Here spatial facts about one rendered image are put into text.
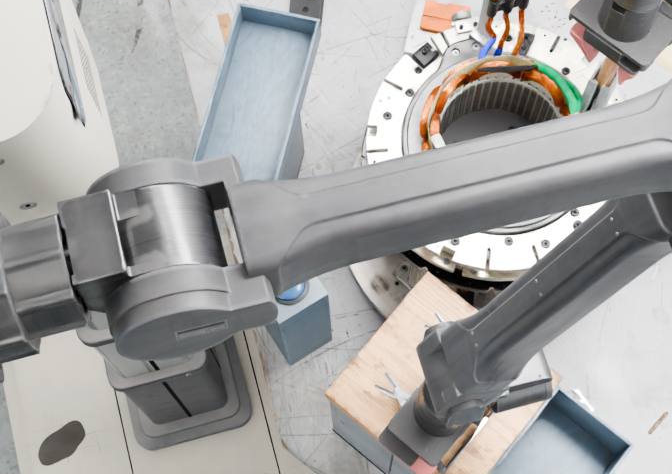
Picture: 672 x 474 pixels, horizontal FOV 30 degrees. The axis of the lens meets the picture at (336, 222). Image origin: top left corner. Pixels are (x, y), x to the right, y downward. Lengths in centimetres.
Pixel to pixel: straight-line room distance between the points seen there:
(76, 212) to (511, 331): 44
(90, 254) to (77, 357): 161
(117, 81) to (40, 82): 194
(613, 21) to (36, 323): 77
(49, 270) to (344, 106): 118
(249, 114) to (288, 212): 85
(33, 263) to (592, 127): 34
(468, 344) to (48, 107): 45
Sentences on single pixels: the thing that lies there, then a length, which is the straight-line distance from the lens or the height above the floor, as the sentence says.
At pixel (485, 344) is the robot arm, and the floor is 144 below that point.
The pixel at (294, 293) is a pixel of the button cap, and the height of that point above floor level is 104.
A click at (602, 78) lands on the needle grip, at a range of 145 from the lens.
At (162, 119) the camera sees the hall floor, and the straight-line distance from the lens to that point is 274.
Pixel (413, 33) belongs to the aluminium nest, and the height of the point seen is 80.
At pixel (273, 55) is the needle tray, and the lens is 163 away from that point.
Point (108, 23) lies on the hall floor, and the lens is 285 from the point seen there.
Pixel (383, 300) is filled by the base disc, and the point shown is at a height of 80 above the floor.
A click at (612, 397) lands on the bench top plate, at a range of 177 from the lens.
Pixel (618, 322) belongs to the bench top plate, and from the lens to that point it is 180.
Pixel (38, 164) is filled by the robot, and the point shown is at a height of 168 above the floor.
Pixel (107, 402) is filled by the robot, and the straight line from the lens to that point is 231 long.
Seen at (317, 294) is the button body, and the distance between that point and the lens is 151.
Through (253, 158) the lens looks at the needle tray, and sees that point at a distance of 158.
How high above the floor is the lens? 249
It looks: 72 degrees down
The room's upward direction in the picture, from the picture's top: 3 degrees counter-clockwise
